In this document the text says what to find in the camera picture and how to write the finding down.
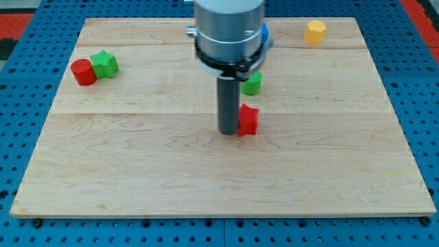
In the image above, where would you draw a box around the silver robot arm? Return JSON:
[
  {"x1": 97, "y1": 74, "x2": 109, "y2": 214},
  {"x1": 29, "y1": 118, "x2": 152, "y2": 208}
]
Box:
[{"x1": 187, "y1": 0, "x2": 274, "y2": 82}]

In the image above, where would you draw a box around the red star block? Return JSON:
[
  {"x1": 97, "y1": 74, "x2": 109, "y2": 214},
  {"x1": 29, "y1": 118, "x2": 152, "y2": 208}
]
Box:
[{"x1": 238, "y1": 104, "x2": 259, "y2": 137}]

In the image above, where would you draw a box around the green star block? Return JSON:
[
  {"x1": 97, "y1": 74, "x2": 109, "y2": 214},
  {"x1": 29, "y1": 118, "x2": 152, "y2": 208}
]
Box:
[{"x1": 91, "y1": 50, "x2": 119, "y2": 79}]

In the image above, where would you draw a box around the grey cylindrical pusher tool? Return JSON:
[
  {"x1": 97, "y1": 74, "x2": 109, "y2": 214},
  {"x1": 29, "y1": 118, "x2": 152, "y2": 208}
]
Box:
[{"x1": 217, "y1": 78, "x2": 240, "y2": 135}]

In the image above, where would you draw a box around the green cylinder block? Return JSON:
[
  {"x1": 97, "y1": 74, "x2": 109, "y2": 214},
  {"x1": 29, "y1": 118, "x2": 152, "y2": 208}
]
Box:
[{"x1": 241, "y1": 71, "x2": 263, "y2": 96}]

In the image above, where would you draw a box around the wooden board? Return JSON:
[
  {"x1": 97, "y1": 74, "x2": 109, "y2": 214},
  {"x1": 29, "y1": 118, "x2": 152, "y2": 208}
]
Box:
[{"x1": 10, "y1": 17, "x2": 436, "y2": 219}]

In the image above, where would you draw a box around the blue block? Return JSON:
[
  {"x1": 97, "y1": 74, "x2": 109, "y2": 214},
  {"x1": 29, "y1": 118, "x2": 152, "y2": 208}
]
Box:
[{"x1": 261, "y1": 23, "x2": 270, "y2": 43}]

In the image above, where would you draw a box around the yellow hexagon block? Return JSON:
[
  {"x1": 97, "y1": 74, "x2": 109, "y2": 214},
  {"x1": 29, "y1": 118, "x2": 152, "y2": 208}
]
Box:
[{"x1": 303, "y1": 20, "x2": 327, "y2": 45}]

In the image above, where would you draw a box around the red cylinder block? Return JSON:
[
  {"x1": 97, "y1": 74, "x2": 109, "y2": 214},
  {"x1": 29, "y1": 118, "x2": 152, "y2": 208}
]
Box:
[{"x1": 71, "y1": 59, "x2": 97, "y2": 86}]

